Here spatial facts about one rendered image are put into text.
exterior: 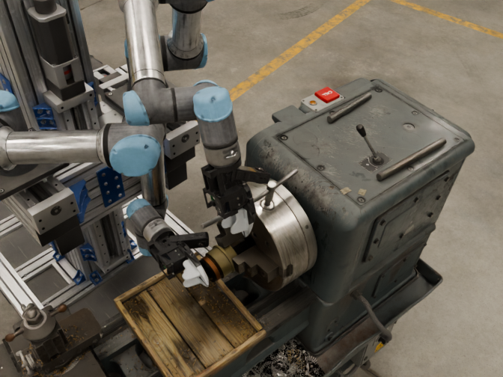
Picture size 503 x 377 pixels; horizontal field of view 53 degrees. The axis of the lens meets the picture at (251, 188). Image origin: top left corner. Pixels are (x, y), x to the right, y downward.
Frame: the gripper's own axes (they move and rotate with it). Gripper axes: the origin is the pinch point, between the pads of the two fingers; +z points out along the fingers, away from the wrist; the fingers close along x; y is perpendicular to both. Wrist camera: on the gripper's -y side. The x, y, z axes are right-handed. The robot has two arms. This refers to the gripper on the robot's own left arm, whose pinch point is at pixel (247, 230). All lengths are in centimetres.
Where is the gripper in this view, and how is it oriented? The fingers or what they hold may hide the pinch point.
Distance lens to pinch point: 120.4
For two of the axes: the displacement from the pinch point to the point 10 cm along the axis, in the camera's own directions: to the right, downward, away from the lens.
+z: 1.6, 8.4, 5.1
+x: 6.0, 3.3, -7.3
